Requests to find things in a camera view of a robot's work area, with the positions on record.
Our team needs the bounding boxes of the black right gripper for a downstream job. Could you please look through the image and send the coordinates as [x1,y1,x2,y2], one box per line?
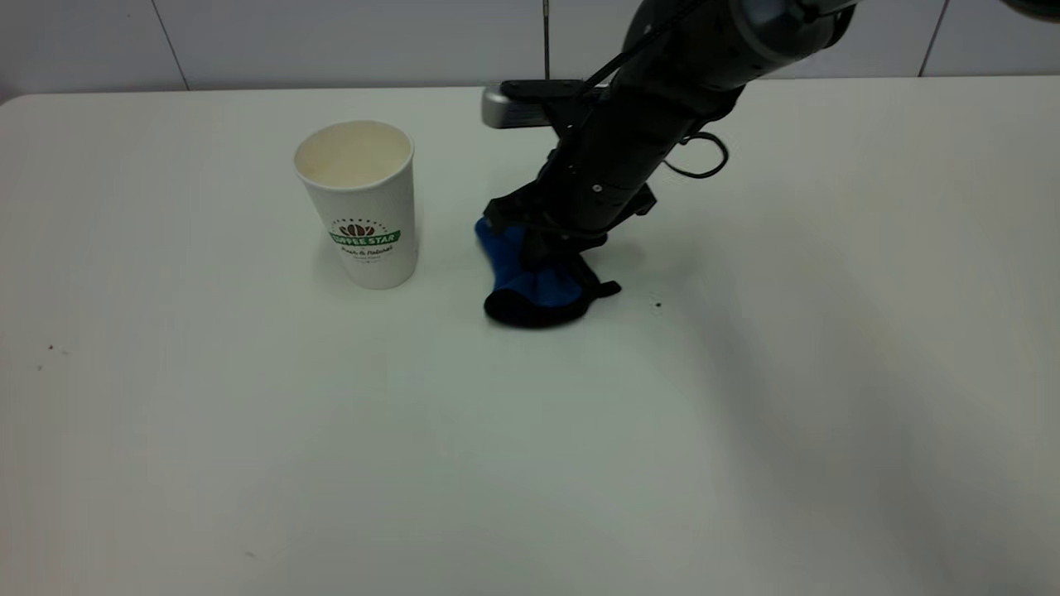
[484,81,690,287]

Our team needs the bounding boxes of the blue microfiber cloth black trim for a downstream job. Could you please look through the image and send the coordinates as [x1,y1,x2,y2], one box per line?
[475,217,622,329]

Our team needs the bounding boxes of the white paper coffee cup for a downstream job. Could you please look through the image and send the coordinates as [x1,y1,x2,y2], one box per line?
[293,120,419,291]

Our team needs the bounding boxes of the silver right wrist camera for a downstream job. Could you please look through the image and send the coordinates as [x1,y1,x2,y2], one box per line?
[481,79,610,131]

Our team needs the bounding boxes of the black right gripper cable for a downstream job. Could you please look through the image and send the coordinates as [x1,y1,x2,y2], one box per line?
[662,131,730,180]

